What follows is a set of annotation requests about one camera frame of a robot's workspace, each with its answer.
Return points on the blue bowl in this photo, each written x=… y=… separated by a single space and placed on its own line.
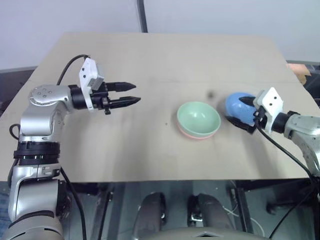
x=237 y=107

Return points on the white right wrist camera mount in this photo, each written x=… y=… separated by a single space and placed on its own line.
x=271 y=102

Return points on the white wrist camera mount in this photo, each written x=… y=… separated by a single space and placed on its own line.
x=271 y=102
x=87 y=72

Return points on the pink bowl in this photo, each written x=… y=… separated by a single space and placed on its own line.
x=197 y=137

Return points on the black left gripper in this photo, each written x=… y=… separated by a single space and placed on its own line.
x=100 y=100

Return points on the dark rounded robot leg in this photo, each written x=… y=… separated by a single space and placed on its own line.
x=212 y=215
x=150 y=215

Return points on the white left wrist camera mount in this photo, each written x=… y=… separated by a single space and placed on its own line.
x=87 y=72

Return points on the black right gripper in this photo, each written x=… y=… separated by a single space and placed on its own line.
x=260 y=117

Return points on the brown cardboard box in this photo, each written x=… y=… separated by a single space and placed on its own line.
x=298 y=71

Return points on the black table frame leg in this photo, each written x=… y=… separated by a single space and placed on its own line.
x=241 y=207

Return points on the black vertical pole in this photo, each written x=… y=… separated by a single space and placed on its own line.
x=142 y=15

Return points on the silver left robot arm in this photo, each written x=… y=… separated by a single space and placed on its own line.
x=37 y=125

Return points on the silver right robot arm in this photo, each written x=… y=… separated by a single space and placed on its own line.
x=300 y=130

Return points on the grey robot torso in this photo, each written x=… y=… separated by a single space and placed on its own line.
x=205 y=233

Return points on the green bowl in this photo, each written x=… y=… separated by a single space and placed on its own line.
x=198 y=117

